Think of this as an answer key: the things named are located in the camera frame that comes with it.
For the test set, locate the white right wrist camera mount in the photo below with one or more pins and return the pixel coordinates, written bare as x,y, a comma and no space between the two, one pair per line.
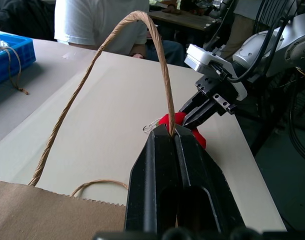
202,56

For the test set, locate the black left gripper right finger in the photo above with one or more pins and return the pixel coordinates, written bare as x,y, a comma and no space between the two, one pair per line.
200,180

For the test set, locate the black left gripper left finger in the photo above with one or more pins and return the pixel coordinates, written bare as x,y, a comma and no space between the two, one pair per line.
152,180

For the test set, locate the wooden background table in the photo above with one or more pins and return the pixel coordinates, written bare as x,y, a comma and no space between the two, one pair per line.
187,20

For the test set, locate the brown paper bag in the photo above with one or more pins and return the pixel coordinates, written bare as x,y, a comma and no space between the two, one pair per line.
42,215

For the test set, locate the person in white shirt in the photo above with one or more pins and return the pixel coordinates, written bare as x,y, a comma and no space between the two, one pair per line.
92,22

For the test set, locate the blue plastic crate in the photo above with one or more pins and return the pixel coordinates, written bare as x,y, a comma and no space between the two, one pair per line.
15,52

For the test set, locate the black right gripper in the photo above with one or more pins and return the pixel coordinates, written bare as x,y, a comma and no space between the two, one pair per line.
217,87

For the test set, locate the red plush toy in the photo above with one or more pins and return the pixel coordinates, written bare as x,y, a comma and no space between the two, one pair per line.
178,119

